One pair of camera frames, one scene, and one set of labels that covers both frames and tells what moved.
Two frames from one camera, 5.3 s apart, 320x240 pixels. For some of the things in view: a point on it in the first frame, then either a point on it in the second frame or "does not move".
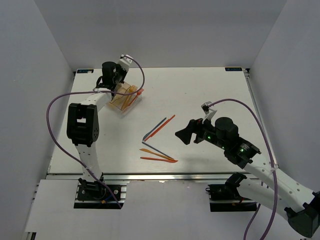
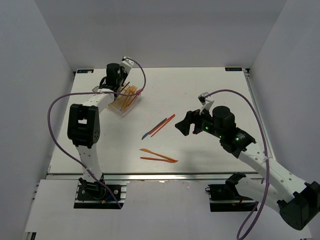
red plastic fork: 137,94 does not move
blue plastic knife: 149,133 does not move
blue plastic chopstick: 156,150 -> 125,87
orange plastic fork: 132,89 does not move
